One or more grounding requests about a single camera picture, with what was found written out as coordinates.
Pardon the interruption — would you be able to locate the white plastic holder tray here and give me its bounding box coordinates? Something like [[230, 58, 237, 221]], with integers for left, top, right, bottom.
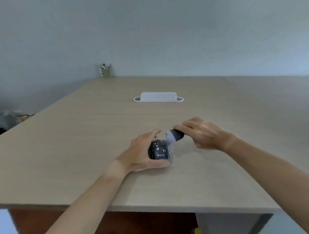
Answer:
[[133, 90, 184, 104]]

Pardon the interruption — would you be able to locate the black speckled sock grey toe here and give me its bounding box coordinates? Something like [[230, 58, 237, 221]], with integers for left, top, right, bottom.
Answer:
[[147, 129, 187, 162]]

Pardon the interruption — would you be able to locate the cardboard pen holder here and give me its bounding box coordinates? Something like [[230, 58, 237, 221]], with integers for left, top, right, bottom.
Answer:
[[101, 63, 113, 78]]

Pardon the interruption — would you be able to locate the brown wooden cabinet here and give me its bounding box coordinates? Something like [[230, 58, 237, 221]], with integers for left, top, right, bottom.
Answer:
[[10, 201, 199, 234]]

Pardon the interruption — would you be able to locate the person's right forearm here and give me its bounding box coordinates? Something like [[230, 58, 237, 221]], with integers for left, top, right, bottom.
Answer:
[[223, 131, 309, 234]]

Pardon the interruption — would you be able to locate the person's left forearm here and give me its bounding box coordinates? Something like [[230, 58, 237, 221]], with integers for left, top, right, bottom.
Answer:
[[31, 157, 135, 234]]

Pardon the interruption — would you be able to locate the grey table support panel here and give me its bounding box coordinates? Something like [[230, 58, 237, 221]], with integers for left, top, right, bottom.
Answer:
[[195, 210, 274, 234]]

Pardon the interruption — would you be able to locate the person's right hand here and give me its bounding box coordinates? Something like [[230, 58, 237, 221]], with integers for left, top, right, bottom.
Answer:
[[172, 115, 235, 154]]

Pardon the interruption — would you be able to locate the person's left hand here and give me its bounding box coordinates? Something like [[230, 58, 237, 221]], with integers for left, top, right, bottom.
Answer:
[[116, 129, 172, 174]]

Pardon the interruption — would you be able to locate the clutter of plastic bags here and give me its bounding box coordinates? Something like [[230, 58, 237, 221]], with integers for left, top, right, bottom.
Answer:
[[0, 109, 36, 140]]

